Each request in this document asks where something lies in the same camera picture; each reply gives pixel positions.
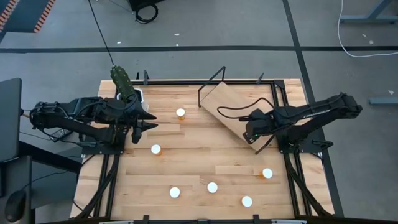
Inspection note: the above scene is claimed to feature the black table frame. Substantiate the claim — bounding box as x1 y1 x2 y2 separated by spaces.
70 70 335 224

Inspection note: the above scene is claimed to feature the dark grey monitor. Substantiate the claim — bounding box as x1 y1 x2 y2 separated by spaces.
0 77 23 163

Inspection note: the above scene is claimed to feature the coiled black cable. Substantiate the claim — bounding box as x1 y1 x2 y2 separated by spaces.
134 2 159 25

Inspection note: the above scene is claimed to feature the black floor cable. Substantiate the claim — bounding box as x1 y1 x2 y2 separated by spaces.
88 0 115 67

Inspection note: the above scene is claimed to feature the dark grey desk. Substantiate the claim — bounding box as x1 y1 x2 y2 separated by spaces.
0 139 82 224

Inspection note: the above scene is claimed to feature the grey desk leg frame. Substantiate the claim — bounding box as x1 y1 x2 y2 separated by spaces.
338 0 398 25

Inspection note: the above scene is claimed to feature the white floor cable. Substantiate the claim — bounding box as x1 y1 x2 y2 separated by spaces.
337 0 398 58

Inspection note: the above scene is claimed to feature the green cactus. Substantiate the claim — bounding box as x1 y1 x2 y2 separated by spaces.
110 64 139 105

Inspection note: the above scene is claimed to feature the black equipment case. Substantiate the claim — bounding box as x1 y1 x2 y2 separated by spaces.
128 0 165 12

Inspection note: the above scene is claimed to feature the black camera cable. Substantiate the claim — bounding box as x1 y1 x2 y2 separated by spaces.
216 97 276 121

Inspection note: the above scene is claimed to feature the black power adapter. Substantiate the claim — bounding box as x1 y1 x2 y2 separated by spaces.
49 127 75 143

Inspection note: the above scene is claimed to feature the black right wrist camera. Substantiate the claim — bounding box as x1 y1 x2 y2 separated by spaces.
248 107 266 122

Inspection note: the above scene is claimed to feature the black computer mouse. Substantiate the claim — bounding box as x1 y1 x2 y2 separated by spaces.
4 189 27 223

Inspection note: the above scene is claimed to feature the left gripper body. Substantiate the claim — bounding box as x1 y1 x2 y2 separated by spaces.
117 101 141 133

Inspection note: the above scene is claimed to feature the wooden shelf black wire frame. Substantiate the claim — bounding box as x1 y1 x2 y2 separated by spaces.
197 65 282 156

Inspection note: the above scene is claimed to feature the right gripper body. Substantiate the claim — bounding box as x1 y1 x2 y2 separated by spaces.
245 116 279 141

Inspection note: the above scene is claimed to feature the grey floor bar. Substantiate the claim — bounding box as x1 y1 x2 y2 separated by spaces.
369 96 398 105

